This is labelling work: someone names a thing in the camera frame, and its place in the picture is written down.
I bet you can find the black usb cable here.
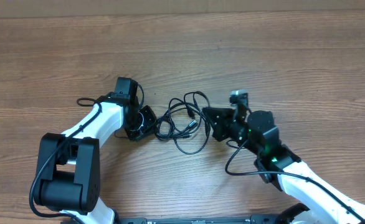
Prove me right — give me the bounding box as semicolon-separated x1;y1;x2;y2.
154;98;202;141
154;90;213;156

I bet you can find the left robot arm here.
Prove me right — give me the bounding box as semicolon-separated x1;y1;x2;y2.
29;77;156;223

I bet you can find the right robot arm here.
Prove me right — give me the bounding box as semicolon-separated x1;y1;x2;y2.
202;107;365;223

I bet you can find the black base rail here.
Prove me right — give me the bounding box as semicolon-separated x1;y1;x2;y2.
113;214;299;224

